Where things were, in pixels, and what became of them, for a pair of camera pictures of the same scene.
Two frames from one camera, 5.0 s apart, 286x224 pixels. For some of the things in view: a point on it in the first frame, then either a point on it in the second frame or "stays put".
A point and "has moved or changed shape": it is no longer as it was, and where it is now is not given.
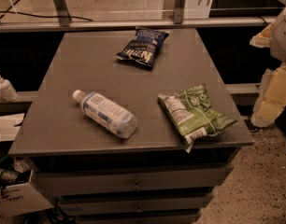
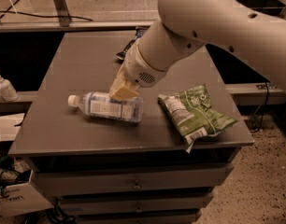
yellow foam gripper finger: (275, 94) -> (121, 88)
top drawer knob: (136, 185) stays put
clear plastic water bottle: (106, 113) has moved or changed shape
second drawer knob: (138, 209) stays put
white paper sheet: (5, 129) stays put
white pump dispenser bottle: (6, 89) stays put
